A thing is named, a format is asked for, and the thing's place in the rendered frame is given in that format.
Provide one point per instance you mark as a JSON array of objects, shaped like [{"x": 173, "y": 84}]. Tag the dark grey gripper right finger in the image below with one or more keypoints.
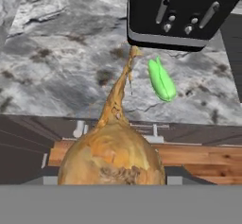
[{"x": 175, "y": 180}]

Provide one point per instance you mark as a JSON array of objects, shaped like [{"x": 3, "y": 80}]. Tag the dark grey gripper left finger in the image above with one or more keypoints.
[{"x": 49, "y": 180}]

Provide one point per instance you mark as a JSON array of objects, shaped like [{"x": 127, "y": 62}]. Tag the yellow-brown onion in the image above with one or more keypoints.
[{"x": 113, "y": 152}]

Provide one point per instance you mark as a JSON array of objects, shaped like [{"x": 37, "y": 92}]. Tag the black toaster with silver levers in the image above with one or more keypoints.
[{"x": 179, "y": 10}]

